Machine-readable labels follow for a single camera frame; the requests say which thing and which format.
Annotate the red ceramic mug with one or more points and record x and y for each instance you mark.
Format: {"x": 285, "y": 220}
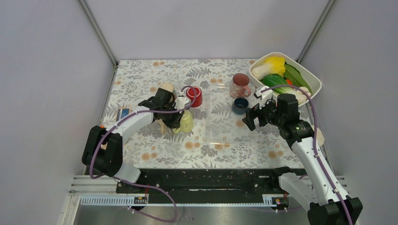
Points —
{"x": 195, "y": 95}

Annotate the white vegetable basin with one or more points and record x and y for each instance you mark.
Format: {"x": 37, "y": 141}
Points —
{"x": 313, "y": 81}

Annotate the clear plastic tray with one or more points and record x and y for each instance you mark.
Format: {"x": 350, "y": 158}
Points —
{"x": 223, "y": 125}

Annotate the dark green leaf vegetable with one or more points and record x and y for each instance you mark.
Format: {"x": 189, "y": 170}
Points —
{"x": 295, "y": 77}

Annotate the cream floral ceramic mug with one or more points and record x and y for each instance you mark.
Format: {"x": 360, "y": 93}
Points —
{"x": 169, "y": 87}

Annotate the blue ribbed ceramic mug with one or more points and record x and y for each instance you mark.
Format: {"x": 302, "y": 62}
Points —
{"x": 240, "y": 105}

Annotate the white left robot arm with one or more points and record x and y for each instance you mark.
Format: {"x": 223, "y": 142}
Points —
{"x": 104, "y": 146}

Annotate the white mushroom toy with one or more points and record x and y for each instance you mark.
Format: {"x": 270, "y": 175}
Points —
{"x": 305, "y": 91}

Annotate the right aluminium frame post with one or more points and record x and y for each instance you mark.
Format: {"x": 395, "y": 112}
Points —
{"x": 321, "y": 20}

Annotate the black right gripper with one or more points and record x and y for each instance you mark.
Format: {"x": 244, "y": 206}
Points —
{"x": 252, "y": 113}

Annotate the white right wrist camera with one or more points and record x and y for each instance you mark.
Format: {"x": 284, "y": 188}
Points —
{"x": 263, "y": 94}

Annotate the aluminium corner frame post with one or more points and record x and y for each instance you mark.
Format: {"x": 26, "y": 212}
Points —
{"x": 90, "y": 16}

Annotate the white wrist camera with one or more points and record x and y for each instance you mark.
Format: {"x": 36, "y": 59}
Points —
{"x": 263, "y": 94}
{"x": 181, "y": 102}

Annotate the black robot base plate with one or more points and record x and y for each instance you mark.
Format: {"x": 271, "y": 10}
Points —
{"x": 208, "y": 186}

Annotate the green bok choy toy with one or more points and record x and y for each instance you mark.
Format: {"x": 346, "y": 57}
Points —
{"x": 272, "y": 80}

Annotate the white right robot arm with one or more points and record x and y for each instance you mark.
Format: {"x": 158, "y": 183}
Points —
{"x": 326, "y": 202}

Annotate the pink patterned mug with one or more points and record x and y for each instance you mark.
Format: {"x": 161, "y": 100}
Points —
{"x": 239, "y": 87}

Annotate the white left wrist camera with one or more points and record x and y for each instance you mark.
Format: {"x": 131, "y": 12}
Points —
{"x": 181, "y": 102}

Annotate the yellow-green ceramic mug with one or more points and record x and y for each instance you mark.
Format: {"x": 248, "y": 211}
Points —
{"x": 186, "y": 123}

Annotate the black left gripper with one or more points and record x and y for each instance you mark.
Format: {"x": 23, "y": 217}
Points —
{"x": 175, "y": 123}

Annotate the blue orange sponge pack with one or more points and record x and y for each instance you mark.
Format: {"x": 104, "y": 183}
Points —
{"x": 121, "y": 113}

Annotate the yellow napa cabbage toy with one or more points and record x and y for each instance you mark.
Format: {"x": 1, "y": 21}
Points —
{"x": 271, "y": 65}

